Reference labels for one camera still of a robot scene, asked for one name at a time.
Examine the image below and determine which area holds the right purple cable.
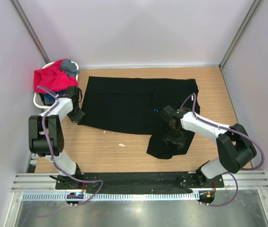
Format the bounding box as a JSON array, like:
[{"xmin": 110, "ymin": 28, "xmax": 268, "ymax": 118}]
[{"xmin": 179, "ymin": 93, "xmax": 266, "ymax": 208}]

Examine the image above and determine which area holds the black t shirt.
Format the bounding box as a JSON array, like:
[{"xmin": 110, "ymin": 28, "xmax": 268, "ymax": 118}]
[{"xmin": 79, "ymin": 77, "xmax": 198, "ymax": 159}]

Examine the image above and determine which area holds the red t shirt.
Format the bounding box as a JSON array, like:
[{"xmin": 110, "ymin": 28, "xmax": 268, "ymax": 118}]
[{"xmin": 33, "ymin": 59, "xmax": 78, "ymax": 94}]

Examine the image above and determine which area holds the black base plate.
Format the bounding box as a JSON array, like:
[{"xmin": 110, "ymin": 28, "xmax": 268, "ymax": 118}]
[{"xmin": 54, "ymin": 171, "xmax": 225, "ymax": 196}]

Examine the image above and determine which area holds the aluminium frame rail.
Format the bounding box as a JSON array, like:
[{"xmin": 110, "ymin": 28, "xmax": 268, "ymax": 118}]
[{"xmin": 11, "ymin": 171, "xmax": 268, "ymax": 192}]

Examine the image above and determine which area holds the white slotted cable duct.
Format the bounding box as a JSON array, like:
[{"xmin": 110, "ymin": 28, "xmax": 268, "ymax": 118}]
[{"xmin": 22, "ymin": 191, "xmax": 199, "ymax": 202}]

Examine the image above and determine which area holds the grey blue t shirt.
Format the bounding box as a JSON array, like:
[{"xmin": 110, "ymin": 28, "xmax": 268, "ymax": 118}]
[{"xmin": 60, "ymin": 59, "xmax": 80, "ymax": 77}]

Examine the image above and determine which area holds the purple cable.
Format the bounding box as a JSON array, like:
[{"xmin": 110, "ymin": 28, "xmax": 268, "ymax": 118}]
[
  {"xmin": 179, "ymin": 93, "xmax": 266, "ymax": 208},
  {"xmin": 36, "ymin": 85, "xmax": 104, "ymax": 206}
]

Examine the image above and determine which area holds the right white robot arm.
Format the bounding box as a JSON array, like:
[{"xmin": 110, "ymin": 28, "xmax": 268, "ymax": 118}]
[{"xmin": 161, "ymin": 105, "xmax": 257, "ymax": 187}]

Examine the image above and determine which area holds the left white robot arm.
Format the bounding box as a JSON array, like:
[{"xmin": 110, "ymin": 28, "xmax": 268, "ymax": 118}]
[{"xmin": 28, "ymin": 86, "xmax": 85, "ymax": 189}]

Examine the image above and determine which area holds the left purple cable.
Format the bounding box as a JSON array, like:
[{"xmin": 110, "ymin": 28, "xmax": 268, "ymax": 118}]
[{"xmin": 36, "ymin": 85, "xmax": 104, "ymax": 206}]

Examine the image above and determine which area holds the white laundry basket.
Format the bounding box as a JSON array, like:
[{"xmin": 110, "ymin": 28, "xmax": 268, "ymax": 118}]
[{"xmin": 33, "ymin": 61, "xmax": 79, "ymax": 110}]

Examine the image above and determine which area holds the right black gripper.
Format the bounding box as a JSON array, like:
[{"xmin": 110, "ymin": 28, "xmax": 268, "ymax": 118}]
[{"xmin": 162, "ymin": 124, "xmax": 189, "ymax": 149}]

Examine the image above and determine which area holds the dark blue t shirt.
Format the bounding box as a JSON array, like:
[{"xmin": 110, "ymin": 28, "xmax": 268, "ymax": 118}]
[{"xmin": 40, "ymin": 90, "xmax": 66, "ymax": 106}]

